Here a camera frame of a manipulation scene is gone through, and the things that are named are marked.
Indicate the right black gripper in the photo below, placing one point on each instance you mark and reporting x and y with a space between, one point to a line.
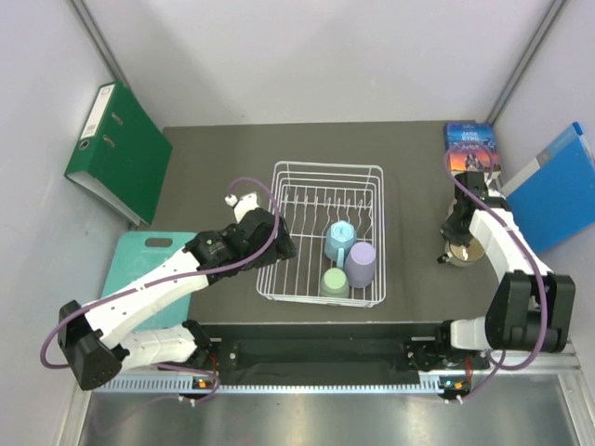
448 231

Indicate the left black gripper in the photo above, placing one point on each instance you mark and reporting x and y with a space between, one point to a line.
283 249

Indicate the cream ceramic mug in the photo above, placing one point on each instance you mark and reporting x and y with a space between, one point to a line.
460 255

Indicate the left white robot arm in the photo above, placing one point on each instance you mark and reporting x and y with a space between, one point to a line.
101 339

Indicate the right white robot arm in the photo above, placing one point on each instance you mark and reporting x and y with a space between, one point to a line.
532 308

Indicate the Jane Eyre paperback book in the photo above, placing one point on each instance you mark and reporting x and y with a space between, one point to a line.
471 147

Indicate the light blue mug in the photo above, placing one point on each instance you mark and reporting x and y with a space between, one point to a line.
339 239

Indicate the green cup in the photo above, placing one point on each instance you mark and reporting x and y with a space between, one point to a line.
334 283

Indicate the blue plastic folder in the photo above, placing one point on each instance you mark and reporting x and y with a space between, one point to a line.
552 197

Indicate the purple cup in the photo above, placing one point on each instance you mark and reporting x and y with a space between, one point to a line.
360 265

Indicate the teal cutting board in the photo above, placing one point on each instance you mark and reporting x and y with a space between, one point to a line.
139 252

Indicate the green lever arch binder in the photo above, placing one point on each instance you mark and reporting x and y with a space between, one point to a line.
121 156

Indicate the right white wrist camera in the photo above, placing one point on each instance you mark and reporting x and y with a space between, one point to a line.
490 195

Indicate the white wire dish rack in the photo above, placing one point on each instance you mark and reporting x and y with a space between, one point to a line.
311 198

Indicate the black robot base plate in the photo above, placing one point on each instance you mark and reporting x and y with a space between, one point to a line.
333 353

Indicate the grey slotted cable duct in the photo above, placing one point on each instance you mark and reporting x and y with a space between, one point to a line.
187 384

